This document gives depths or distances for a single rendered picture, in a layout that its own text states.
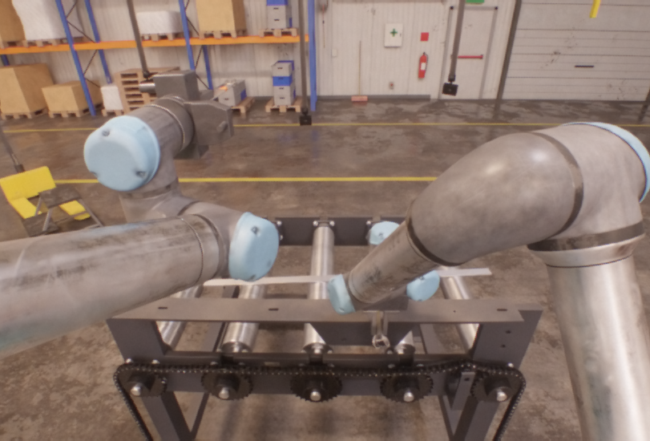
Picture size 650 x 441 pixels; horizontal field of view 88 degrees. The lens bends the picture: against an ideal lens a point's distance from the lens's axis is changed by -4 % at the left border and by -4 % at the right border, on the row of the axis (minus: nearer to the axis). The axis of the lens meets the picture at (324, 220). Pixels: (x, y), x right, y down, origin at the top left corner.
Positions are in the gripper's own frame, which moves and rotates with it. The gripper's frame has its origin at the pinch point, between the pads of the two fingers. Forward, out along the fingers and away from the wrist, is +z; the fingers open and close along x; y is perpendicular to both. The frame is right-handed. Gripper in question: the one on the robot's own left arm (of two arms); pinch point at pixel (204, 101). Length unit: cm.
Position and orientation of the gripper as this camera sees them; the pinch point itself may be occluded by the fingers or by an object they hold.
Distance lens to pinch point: 71.7
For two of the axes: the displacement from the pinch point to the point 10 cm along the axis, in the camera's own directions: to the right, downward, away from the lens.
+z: 0.3, -5.0, 8.6
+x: 0.2, 8.6, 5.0
